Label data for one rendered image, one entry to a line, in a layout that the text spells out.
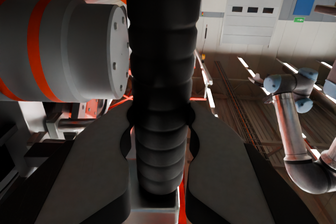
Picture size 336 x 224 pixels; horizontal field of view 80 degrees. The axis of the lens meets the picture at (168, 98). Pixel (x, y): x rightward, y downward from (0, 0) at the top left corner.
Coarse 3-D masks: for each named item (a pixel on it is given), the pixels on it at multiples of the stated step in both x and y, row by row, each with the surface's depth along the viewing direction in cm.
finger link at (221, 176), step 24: (192, 120) 12; (216, 120) 11; (192, 144) 10; (216, 144) 9; (240, 144) 9; (192, 168) 8; (216, 168) 8; (240, 168) 8; (192, 192) 7; (216, 192) 7; (240, 192) 7; (192, 216) 7; (216, 216) 6; (240, 216) 6; (264, 216) 6
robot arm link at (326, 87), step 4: (332, 68) 58; (332, 72) 58; (328, 76) 60; (332, 76) 58; (328, 80) 59; (332, 80) 58; (324, 84) 62; (328, 84) 59; (332, 84) 58; (324, 88) 61; (328, 88) 59; (332, 88) 58; (324, 92) 61; (328, 92) 59; (332, 92) 58; (332, 96) 58
